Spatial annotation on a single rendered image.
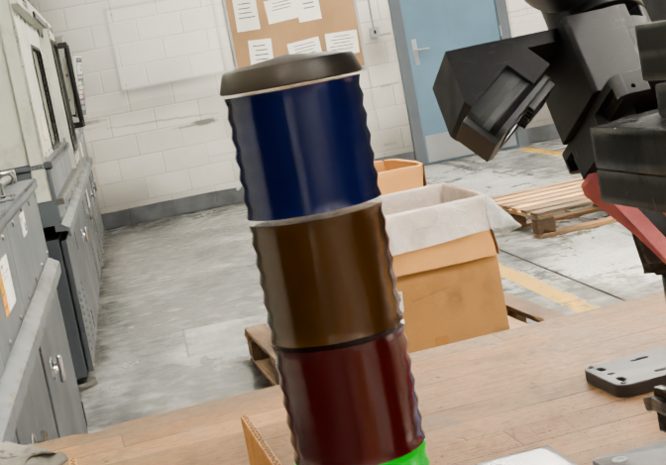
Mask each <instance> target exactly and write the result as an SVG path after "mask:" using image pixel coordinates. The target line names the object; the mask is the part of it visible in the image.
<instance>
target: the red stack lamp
mask: <svg viewBox="0 0 666 465"><path fill-rule="evenodd" d="M404 323H405V321H404V319H403V320H402V321H401V322H400V323H398V324H397V325H395V326H393V327H391V328H389V329H387V330H385V331H382V332H379V333H376V334H373V335H370V336H367V337H363V338H360V339H356V340H351V341H347V342H342V343H337V344H331V345H324V346H316V347H302V348H289V347H280V346H276V345H274V344H272V348H273V350H274V352H275V354H276V368H277V371H278V373H279V386H280V388H281V390H282V393H283V399H282V404H283V406H284V408H285V410H286V423H287V426H288V428H289V430H290V443H291V445H292V447H293V449H294V456H293V461H294V463H295V464H296V465H380V464H383V463H387V462H390V461H392V460H394V459H397V458H399V457H402V456H404V455H406V454H408V453H410V452H412V451H413V450H415V449H416V448H418V447H419V446H420V445H421V444H422V443H423V441H424V439H425V433H424V431H423V428H422V426H421V422H422V415H421V413H420V411H419V408H418V395H417V393H416V390H415V388H414V385H415V378H414V376H413V373H412V371H411V357H410V355H409V353H408V351H407V348H408V339H407V337H406V335H405V333H404Z"/></svg>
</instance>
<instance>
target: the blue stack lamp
mask: <svg viewBox="0 0 666 465"><path fill-rule="evenodd" d="M223 100H224V102H225V104H226V106H227V108H228V113H227V120H228V122H229V124H230V127H231V129H232V133H231V141H232V143H233V145H234V147H235V149H236V152H235V161H236V163H237V165H238V167H239V169H240V170H239V181H240V183H241V185H242V187H243V200H244V202H245V204H246V207H247V220H250V221H271V220H281V219H288V218H295V217H301V216H307V215H313V214H318V213H323V212H328V211H333V210H337V209H342V208H346V207H350V206H353V205H357V204H360V203H364V202H367V201H370V200H372V199H375V198H377V197H379V196H380V195H382V193H381V190H380V188H379V186H378V175H379V174H378V172H377V170H376V167H375V165H374V160H375V153H374V151H373V149H372V147H371V132H370V130H369V128H368V126H367V117H368V114H367V111H366V109H365V107H364V105H363V102H364V93H363V90H362V88H361V86H360V74H359V73H357V74H350V75H343V76H337V77H331V78H326V79H320V80H314V81H309V82H303V83H299V84H293V85H288V86H283V87H278V88H272V89H267V90H262V91H257V92H252V93H247V94H242V95H238V96H233V97H229V98H225V99H223Z"/></svg>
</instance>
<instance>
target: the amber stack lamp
mask: <svg viewBox="0 0 666 465"><path fill-rule="evenodd" d="M386 223H387V219H386V217H385V215H384V212H383V199H382V198H380V197H377V198H375V199H372V200H370V201H367V202H364V203H360V204H357V205H353V206H350V207H346V208H342V209H337V210H333V211H328V212H323V213H318V214H313V215H307V216H301V217H295V218H288V219H281V220H271V221H251V222H249V223H248V226H249V228H250V230H251V232H252V246H253V248H254V250H255V252H256V266H257V268H258V270H259V272H260V286H261V288H262V290H263V292H264V300H263V304H264V306H265V308H266V310H267V312H268V316H267V324H268V326H269V328H270V330H271V342H272V343H273V344H274V345H276V346H280V347H289V348H302V347H316V346H324V345H331V344H337V343H342V342H347V341H351V340H356V339H360V338H363V337H367V336H370V335H373V334H376V333H379V332H382V331H385V330H387V329H389V328H391V327H393V326H395V325H397V324H398V323H400V322H401V321H402V320H403V313H402V311H401V309H400V307H399V304H400V295H399V293H398V291H397V289H396V275H395V272H394V270H393V268H392V264H393V256H392V254H391V252H390V250H389V234H388V232H387V230H386Z"/></svg>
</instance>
